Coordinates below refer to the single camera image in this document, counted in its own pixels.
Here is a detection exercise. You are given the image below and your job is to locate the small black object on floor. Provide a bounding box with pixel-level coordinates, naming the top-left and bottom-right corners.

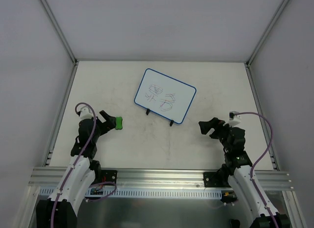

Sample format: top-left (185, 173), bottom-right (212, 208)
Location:
top-left (230, 219), bottom-right (240, 228)

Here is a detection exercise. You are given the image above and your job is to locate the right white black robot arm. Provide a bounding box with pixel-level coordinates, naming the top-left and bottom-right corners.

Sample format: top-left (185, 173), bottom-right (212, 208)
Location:
top-left (198, 113), bottom-right (290, 228)

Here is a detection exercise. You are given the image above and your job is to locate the blue framed whiteboard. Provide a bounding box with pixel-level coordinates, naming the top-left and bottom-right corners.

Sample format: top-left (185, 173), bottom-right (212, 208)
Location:
top-left (134, 68), bottom-right (197, 125)

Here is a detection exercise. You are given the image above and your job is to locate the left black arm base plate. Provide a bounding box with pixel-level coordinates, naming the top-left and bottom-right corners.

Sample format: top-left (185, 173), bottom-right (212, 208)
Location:
top-left (92, 169), bottom-right (118, 185)

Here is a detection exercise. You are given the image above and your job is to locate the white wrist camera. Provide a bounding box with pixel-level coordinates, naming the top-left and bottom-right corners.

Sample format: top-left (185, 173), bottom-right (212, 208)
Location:
top-left (228, 111), bottom-right (241, 127)
top-left (78, 106), bottom-right (94, 120)

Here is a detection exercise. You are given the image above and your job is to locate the white slotted cable duct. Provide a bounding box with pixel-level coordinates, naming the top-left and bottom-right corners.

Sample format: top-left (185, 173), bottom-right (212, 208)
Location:
top-left (39, 186), bottom-right (222, 200)

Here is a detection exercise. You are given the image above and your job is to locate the left aluminium frame post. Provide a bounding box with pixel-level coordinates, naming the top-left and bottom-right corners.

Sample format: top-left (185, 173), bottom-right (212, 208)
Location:
top-left (36, 0), bottom-right (79, 66)

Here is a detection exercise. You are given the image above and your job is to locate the aluminium frame post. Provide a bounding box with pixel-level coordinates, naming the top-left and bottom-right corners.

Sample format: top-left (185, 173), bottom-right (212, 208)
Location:
top-left (36, 0), bottom-right (79, 66)
top-left (245, 0), bottom-right (295, 66)

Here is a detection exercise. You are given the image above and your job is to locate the aluminium front rail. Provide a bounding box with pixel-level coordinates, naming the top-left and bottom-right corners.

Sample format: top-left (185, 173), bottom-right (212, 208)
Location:
top-left (28, 167), bottom-right (294, 191)

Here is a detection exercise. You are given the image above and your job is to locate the right aluminium frame post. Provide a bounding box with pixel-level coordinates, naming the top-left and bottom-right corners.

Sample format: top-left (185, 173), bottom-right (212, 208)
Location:
top-left (245, 0), bottom-right (295, 66)

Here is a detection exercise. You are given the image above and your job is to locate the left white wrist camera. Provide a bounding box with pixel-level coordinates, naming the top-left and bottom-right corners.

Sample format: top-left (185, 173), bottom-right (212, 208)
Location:
top-left (78, 106), bottom-right (94, 120)

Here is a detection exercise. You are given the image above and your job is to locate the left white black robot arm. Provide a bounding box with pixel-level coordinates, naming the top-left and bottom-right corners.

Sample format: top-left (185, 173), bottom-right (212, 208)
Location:
top-left (35, 106), bottom-right (123, 228)

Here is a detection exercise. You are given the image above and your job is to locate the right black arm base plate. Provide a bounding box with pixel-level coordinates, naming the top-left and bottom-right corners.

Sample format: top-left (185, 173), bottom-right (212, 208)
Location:
top-left (203, 171), bottom-right (230, 188)

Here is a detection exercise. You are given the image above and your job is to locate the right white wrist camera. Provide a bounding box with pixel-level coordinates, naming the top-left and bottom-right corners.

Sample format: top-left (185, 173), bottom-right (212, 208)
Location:
top-left (228, 111), bottom-right (241, 127)

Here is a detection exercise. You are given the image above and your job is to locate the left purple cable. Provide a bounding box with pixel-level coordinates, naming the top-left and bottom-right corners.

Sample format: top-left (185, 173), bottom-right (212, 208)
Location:
top-left (50, 102), bottom-right (117, 228)

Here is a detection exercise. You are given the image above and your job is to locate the green bone-shaped eraser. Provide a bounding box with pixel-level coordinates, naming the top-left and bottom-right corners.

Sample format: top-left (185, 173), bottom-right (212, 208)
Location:
top-left (115, 117), bottom-right (123, 130)

